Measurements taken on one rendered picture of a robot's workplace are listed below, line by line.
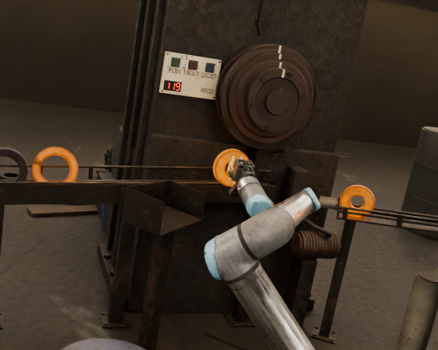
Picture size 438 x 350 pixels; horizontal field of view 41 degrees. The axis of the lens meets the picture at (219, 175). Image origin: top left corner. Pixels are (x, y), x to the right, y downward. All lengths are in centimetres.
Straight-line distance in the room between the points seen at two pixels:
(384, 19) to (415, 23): 60
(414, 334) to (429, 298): 18
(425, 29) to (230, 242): 920
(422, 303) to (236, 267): 116
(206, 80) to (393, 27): 780
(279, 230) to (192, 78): 116
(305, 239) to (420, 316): 59
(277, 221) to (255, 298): 23
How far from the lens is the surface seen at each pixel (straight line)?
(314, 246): 276
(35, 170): 253
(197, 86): 266
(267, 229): 164
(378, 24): 1013
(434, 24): 1075
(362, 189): 279
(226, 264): 167
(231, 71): 255
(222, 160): 241
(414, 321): 268
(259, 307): 172
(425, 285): 261
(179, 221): 237
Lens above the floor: 135
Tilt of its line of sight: 13 degrees down
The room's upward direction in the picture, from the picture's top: 10 degrees clockwise
